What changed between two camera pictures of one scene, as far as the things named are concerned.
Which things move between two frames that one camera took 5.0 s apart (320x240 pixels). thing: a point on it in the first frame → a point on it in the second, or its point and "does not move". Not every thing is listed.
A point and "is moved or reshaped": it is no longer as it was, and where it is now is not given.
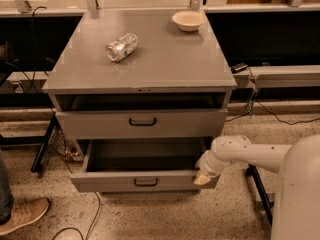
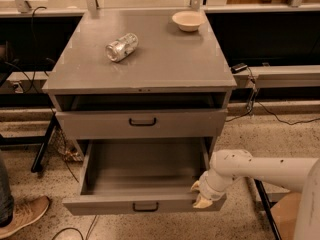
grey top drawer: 142,124 does not move
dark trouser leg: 7,204 does not move
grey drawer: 142,166 is moved or reshaped
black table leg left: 43,144 does not move
